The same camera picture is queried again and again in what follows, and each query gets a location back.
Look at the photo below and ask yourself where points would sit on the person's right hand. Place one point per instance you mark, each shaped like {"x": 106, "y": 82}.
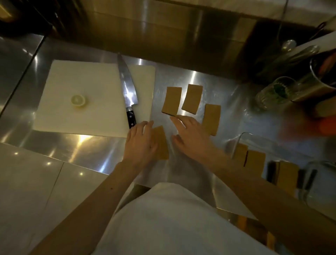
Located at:
{"x": 195, "y": 141}

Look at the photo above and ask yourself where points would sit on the person's left hand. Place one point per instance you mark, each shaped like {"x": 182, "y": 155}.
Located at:
{"x": 139, "y": 147}

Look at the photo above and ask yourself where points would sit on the person's right thumb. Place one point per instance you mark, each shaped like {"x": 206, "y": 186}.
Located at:
{"x": 177, "y": 140}

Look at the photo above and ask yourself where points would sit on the person's left fingers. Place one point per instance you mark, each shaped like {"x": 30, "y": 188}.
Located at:
{"x": 143, "y": 127}

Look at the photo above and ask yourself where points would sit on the brown rectangular cracker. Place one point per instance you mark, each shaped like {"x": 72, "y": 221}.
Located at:
{"x": 172, "y": 101}
{"x": 287, "y": 176}
{"x": 240, "y": 154}
{"x": 211, "y": 119}
{"x": 255, "y": 162}
{"x": 162, "y": 145}
{"x": 192, "y": 99}

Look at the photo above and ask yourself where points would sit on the person's left forearm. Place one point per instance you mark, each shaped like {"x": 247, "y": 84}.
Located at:
{"x": 99, "y": 207}

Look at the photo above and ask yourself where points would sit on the person's right forearm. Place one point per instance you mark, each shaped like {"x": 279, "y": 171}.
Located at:
{"x": 265, "y": 202}

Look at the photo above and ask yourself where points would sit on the white cutting board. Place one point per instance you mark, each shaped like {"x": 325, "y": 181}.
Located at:
{"x": 91, "y": 86}

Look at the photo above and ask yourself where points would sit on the lemon half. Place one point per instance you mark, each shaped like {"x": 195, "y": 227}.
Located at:
{"x": 78, "y": 100}

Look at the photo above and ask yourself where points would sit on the clear glass dish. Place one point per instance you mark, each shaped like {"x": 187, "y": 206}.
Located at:
{"x": 259, "y": 143}

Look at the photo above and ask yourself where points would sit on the white apron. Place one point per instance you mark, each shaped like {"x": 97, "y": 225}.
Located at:
{"x": 173, "y": 223}

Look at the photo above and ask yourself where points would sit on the glass with green herbs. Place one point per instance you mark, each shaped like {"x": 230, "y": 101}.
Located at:
{"x": 275, "y": 92}

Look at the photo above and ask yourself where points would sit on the metal spoon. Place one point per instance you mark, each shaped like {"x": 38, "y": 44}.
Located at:
{"x": 288, "y": 44}

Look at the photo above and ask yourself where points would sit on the clear glass jar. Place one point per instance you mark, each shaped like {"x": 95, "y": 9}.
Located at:
{"x": 321, "y": 189}

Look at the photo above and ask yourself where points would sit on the metal cup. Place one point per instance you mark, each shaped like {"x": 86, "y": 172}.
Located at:
{"x": 319, "y": 84}

